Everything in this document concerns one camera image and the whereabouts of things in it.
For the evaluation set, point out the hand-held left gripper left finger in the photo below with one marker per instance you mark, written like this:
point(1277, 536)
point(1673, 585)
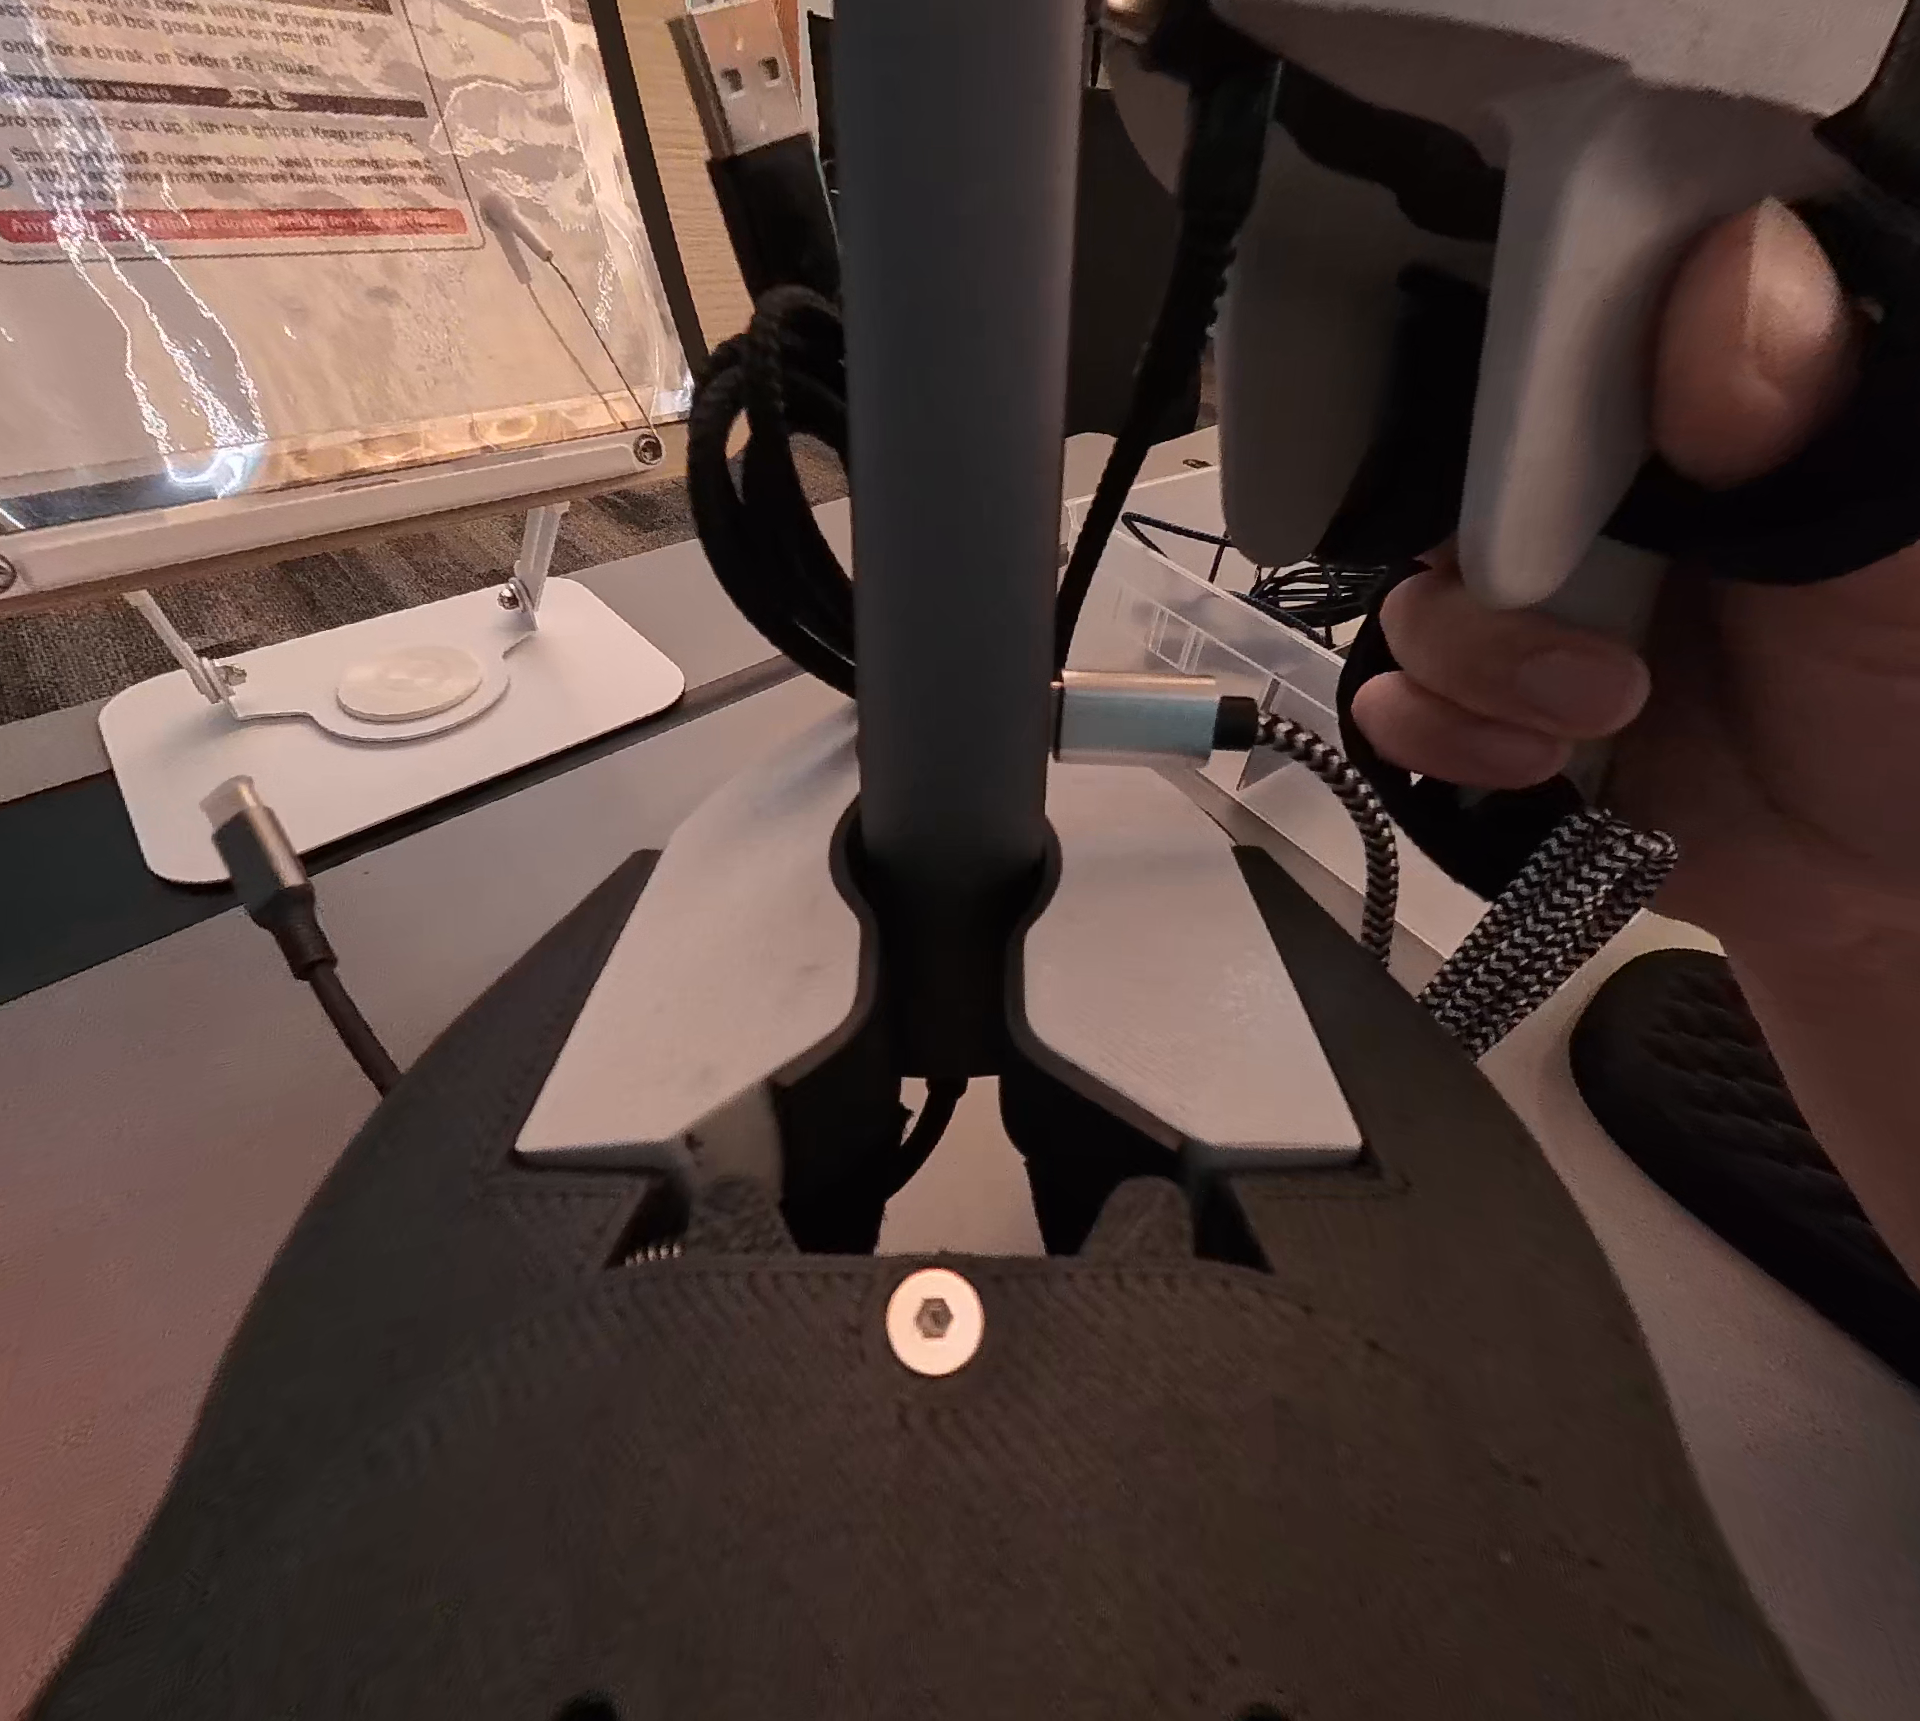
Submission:
point(704, 986)

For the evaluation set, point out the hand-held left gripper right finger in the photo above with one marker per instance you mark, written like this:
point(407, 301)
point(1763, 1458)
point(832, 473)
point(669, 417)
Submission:
point(1200, 1000)

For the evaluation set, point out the clear plastic bin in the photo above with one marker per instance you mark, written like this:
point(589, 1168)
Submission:
point(1185, 627)

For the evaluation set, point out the grey usb hub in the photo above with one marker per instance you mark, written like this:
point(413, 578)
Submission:
point(952, 326)

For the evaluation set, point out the person's right hand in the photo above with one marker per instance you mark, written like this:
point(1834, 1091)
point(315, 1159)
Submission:
point(1770, 731)

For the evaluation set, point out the black wrist rest pad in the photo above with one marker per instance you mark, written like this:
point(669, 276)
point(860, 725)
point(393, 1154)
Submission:
point(1724, 1120)

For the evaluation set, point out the instruction sheet board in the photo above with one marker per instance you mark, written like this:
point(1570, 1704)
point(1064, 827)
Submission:
point(225, 176)

